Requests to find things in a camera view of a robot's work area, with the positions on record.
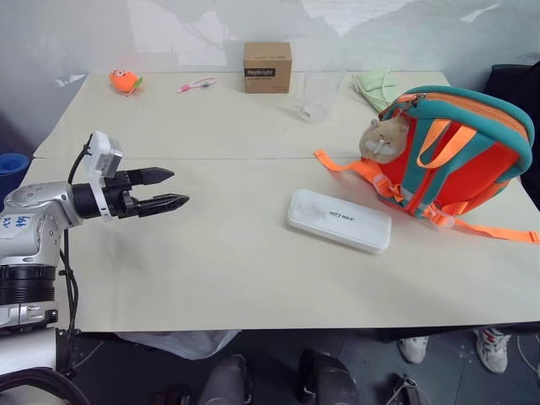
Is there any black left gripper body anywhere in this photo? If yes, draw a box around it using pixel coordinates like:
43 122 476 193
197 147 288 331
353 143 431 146
100 170 142 219

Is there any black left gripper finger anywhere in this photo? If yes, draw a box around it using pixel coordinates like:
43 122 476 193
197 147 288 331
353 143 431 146
128 166 176 187
133 193 191 218

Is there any white pencil case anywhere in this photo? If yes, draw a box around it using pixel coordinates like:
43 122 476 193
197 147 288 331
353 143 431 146
287 188 392 255

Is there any orange and teal backpack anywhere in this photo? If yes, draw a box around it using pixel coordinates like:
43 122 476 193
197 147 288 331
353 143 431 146
313 85 540 245

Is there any orange plush toy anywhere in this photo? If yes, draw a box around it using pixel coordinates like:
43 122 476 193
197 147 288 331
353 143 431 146
109 68 144 94

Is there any blue round object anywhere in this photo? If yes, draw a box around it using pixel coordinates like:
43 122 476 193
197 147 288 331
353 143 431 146
0 153 30 206

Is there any white plastic bag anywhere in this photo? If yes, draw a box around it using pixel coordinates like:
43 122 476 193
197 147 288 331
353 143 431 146
116 329 241 360

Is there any brown cardboard box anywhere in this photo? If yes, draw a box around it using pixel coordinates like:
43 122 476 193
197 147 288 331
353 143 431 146
243 41 293 95

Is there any clear plastic cup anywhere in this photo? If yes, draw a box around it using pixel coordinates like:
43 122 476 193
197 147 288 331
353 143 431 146
281 72 348 122

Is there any dark rounded robot foot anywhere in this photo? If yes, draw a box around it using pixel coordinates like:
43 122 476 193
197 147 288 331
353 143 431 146
197 353 254 405
298 348 359 405

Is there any light green cloth pouch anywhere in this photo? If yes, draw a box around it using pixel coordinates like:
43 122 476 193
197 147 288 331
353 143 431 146
351 68 402 113

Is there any white sneaker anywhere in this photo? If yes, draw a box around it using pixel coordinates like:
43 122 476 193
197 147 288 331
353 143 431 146
398 336 430 365
472 328 512 375

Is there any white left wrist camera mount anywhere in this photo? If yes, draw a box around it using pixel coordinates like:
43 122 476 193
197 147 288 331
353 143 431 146
82 130 124 221

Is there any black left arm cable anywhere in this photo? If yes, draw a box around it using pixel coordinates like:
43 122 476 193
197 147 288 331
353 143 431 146
58 132 95 338

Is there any beige hamster plush keychain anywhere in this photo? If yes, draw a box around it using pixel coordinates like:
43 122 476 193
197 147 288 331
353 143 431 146
359 115 411 164

